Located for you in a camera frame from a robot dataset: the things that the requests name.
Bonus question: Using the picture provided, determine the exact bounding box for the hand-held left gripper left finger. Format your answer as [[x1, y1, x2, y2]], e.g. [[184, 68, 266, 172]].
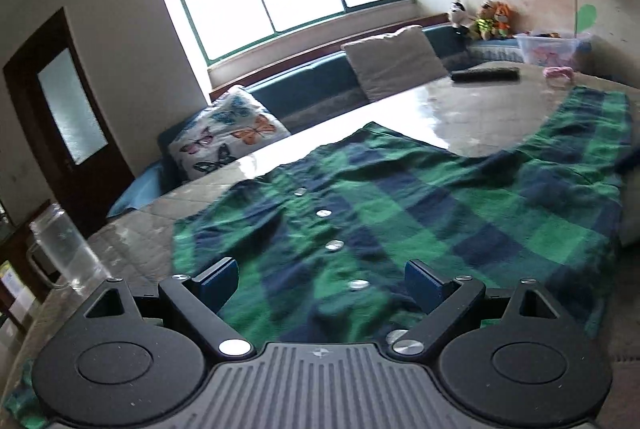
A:
[[75, 257, 254, 363]]

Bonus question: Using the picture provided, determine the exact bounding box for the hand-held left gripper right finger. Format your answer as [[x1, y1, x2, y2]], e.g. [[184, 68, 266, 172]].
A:
[[386, 259, 571, 363]]

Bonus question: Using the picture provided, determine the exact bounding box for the green blue plaid shirt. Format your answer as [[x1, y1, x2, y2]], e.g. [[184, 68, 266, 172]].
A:
[[10, 86, 633, 429]]

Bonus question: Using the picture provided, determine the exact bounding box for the light blue cloth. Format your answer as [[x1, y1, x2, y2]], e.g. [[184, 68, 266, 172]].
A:
[[106, 159, 165, 218]]

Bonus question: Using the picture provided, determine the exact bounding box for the butterfly print pillow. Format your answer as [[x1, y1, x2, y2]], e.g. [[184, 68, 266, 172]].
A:
[[167, 85, 292, 182]]

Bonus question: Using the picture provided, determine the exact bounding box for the wooden cabinet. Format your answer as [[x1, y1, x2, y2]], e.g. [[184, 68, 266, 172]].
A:
[[0, 196, 53, 340]]

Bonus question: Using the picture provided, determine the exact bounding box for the black remote control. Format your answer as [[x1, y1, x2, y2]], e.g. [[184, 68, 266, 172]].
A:
[[450, 66, 521, 84]]

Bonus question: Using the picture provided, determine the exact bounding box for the teal sofa bench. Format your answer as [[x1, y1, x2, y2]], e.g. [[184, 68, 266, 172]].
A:
[[107, 24, 593, 217]]

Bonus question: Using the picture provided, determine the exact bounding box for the grey pillow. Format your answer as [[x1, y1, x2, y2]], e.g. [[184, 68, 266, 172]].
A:
[[341, 25, 448, 102]]

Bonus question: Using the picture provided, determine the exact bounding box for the dark wooden glass door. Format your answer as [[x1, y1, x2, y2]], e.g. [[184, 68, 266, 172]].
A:
[[2, 6, 137, 237]]

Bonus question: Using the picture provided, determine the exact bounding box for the pink small object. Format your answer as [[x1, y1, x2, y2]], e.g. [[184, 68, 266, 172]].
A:
[[545, 66, 575, 90]]

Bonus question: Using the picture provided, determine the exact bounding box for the clear plastic storage box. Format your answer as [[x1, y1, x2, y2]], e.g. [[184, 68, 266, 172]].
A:
[[515, 29, 594, 71]]

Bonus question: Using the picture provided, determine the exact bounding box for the yellow green stuffed toy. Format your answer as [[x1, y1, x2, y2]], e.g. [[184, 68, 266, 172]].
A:
[[471, 0, 497, 41]]

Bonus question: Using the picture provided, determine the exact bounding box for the white black stuffed toy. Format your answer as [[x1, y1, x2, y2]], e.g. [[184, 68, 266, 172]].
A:
[[449, 0, 477, 33]]

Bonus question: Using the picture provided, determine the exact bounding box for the orange stuffed toy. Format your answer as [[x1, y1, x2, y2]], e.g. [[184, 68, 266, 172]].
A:
[[492, 2, 517, 39]]

